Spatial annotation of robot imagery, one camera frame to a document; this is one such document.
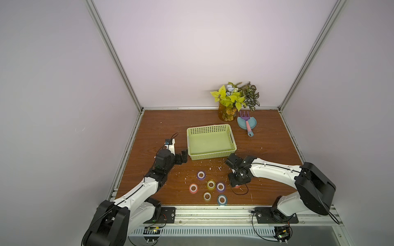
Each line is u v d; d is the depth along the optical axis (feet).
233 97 3.03
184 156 2.57
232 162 2.27
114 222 1.32
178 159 2.53
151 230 2.35
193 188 2.67
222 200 2.55
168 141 2.43
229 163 2.29
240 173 2.03
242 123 3.65
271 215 2.15
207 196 2.57
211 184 2.70
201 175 2.81
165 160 2.10
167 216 2.39
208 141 3.19
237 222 2.38
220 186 2.68
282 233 2.29
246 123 3.60
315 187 1.40
